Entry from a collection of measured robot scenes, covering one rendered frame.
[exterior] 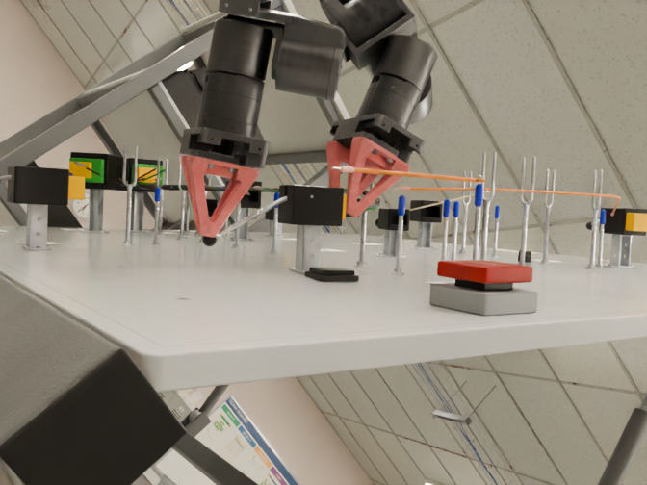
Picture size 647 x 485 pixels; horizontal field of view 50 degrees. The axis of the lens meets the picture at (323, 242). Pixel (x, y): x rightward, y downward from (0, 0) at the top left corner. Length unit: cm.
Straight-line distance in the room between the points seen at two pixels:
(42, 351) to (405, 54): 52
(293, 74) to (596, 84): 271
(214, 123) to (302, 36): 12
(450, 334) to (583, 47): 287
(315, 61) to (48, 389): 43
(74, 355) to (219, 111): 37
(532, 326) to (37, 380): 30
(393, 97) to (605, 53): 250
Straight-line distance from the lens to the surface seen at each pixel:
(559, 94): 344
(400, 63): 77
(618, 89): 327
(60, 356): 36
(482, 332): 45
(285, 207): 72
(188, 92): 176
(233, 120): 66
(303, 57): 67
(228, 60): 67
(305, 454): 938
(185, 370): 33
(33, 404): 33
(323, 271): 65
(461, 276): 51
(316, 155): 204
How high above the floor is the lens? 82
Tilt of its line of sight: 25 degrees up
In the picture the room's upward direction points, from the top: 49 degrees clockwise
